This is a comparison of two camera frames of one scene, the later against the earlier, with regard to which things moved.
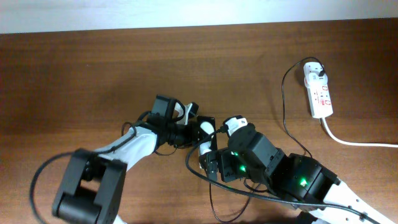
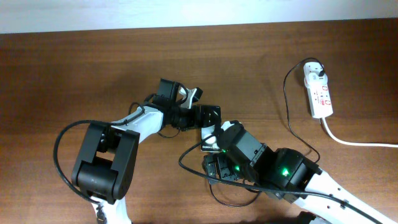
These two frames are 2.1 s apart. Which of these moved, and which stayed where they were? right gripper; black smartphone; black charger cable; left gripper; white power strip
Moved: black charger cable; left gripper
Stayed: black smartphone; right gripper; white power strip
